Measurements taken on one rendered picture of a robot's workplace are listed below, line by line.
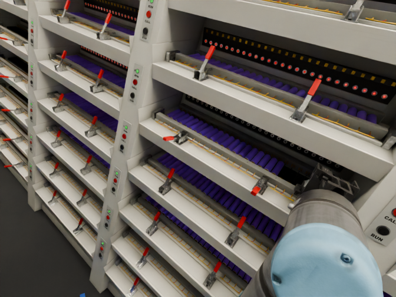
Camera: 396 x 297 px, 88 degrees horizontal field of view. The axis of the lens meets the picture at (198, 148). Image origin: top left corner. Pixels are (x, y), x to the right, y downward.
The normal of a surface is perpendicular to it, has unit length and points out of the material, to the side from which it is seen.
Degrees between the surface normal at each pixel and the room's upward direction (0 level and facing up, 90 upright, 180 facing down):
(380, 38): 108
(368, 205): 90
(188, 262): 18
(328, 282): 83
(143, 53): 90
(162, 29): 90
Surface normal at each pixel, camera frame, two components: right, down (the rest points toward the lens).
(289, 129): -0.60, 0.43
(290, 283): -0.47, 0.07
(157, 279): 0.14, -0.77
